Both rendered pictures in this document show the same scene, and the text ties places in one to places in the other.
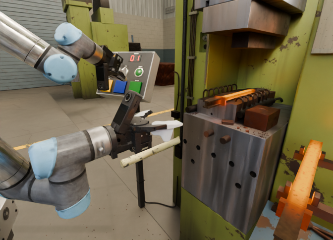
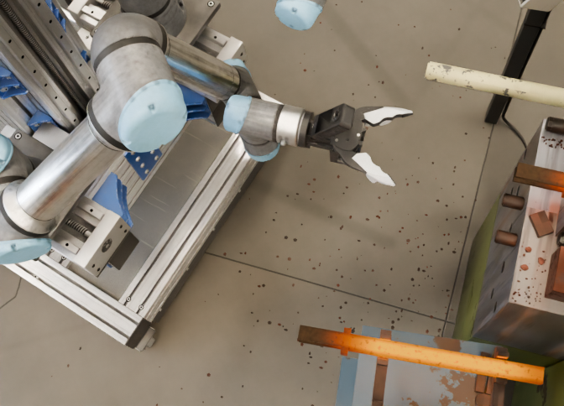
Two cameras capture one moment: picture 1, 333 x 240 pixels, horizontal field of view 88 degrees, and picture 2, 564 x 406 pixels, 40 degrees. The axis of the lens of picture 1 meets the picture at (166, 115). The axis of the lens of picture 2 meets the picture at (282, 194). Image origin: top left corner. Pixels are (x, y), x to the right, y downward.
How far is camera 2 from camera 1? 123 cm
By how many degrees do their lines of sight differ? 65
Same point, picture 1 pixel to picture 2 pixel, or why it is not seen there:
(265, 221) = (451, 347)
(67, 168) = (249, 138)
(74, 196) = (254, 152)
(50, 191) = not seen: hidden behind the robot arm
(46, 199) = not seen: hidden behind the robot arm
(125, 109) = (326, 123)
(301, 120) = not seen: outside the picture
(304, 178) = (404, 351)
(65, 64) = (295, 18)
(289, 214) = (327, 335)
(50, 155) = (237, 125)
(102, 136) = (289, 134)
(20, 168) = (227, 93)
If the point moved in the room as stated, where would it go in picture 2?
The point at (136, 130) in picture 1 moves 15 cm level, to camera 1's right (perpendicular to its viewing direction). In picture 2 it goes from (332, 147) to (379, 209)
